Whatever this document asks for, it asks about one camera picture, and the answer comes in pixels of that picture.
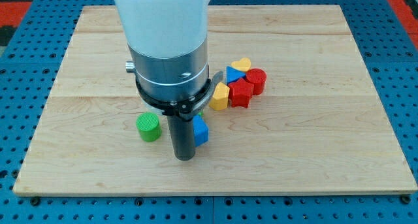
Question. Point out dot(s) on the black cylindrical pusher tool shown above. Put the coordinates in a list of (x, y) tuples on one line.
[(182, 136)]

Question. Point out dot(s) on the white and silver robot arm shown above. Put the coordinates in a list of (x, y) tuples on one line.
[(168, 42)]

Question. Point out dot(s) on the blue cube block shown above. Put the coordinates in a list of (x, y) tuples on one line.
[(201, 131)]

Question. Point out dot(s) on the green cylinder block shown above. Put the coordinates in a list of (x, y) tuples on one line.
[(148, 127)]

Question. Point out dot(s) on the yellow pentagon block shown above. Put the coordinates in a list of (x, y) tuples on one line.
[(220, 98)]

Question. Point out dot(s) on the red star block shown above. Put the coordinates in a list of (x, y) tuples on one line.
[(240, 93)]

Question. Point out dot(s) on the blue triangle block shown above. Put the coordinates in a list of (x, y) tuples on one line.
[(233, 74)]

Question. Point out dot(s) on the yellow heart block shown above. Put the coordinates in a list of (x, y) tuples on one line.
[(243, 64)]

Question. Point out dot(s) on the red cylinder block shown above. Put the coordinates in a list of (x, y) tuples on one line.
[(257, 77)]

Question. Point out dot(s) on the wooden board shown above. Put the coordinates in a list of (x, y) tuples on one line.
[(318, 128)]

